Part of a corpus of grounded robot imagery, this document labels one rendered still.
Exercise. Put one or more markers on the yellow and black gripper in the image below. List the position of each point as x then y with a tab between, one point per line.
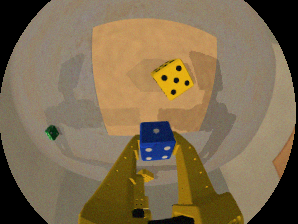
113	201

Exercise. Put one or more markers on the tan mat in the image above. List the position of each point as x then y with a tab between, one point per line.
125	52

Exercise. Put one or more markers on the blue die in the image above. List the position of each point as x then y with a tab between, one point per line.
156	140

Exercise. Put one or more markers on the green die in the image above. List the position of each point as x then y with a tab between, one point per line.
52	132

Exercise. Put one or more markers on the yellow die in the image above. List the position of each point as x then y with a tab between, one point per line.
173	78

